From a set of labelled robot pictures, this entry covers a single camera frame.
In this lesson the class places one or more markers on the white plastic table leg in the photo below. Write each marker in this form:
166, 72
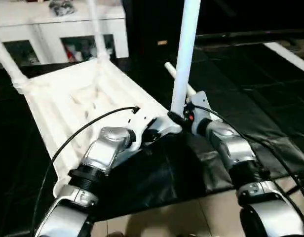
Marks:
171, 69
184, 54
97, 29
9, 64

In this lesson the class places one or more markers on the white plastic table top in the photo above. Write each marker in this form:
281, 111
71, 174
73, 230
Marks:
78, 98

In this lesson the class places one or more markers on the black work mat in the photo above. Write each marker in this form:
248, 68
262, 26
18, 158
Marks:
250, 84

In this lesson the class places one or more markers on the small yellow label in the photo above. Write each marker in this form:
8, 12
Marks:
162, 43

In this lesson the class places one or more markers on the black metal bar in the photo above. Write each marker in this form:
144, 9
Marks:
255, 34

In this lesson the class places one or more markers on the white glass-door cabinet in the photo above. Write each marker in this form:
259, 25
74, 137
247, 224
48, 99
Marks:
43, 24

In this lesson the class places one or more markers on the crumpled silver object on cabinet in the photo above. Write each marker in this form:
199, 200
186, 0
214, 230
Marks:
61, 7

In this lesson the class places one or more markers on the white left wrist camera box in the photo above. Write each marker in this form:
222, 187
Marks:
142, 126

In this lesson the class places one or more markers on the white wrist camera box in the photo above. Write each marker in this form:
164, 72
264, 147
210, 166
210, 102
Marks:
201, 106
142, 126

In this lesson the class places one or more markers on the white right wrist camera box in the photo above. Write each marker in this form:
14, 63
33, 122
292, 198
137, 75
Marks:
201, 106

